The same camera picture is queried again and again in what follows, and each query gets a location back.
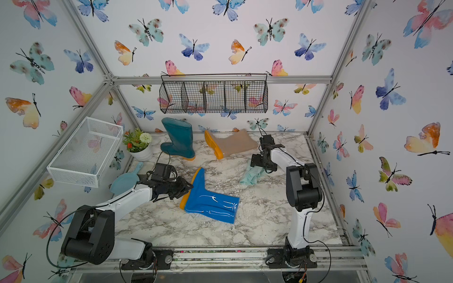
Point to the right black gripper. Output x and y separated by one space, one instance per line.
256 162

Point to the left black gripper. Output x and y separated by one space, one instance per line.
184 187

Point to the mint green fluffy cloth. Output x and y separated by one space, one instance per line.
252 175

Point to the blue rubber boot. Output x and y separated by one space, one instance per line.
213 205

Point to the teal green rubber boot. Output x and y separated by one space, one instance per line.
181 135

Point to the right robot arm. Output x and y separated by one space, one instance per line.
302 187

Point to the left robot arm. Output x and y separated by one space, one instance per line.
91 235

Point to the beige rubber boot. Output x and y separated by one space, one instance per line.
238 142

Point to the potted plant white pot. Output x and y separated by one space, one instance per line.
138 144

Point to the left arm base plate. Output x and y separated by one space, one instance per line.
155 260

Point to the white mesh wall basket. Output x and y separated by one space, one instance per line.
87 153

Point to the black wire wall basket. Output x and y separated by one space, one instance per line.
213 93

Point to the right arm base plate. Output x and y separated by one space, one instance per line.
290 258

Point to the aluminium front rail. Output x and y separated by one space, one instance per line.
261 258

